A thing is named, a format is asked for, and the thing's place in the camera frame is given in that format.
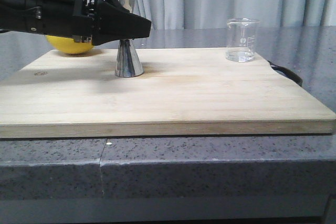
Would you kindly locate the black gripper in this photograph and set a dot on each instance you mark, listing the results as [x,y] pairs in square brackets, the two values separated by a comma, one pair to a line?
[75,19]

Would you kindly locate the steel double jigger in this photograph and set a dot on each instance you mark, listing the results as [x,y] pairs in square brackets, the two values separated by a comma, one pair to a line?
[128,64]

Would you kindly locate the glass beaker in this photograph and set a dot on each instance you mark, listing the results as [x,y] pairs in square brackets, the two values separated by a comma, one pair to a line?
[241,39]

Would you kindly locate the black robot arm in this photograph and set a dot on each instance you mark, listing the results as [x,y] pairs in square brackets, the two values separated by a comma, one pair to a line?
[13,16]

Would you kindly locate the yellow lemon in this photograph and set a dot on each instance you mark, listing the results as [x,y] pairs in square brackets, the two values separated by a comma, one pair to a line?
[68,45]

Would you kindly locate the wooden cutting board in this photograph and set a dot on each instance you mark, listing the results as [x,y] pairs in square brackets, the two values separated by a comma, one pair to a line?
[181,92]

